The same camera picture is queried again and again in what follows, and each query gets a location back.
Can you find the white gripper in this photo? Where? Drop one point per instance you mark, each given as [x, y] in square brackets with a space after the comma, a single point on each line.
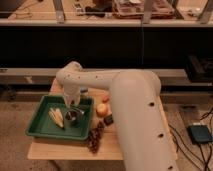
[71, 96]

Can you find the silver fork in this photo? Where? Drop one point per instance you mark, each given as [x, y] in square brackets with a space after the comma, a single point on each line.
[80, 111]

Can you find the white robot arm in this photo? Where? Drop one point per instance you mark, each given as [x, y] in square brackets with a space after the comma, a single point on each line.
[135, 105]

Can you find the small metal cup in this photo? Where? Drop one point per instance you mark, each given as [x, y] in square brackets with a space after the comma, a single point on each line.
[72, 117]

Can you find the orange carrot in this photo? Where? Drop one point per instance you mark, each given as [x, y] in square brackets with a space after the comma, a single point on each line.
[105, 99]

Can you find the yellow orange apple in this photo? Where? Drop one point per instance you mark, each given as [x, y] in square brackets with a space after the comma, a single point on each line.
[102, 110]

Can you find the wooden table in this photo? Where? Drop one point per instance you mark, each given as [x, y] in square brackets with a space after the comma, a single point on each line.
[59, 149]

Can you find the green plastic tray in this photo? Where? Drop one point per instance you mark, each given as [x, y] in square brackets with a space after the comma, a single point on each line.
[41, 124]

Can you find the black rectangular block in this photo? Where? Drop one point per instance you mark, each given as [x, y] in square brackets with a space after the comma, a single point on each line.
[108, 120]

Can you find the dark grape bunch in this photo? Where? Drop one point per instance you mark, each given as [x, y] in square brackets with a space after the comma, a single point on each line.
[94, 137]

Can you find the black foot pedal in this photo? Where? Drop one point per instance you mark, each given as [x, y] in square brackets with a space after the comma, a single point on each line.
[199, 134]

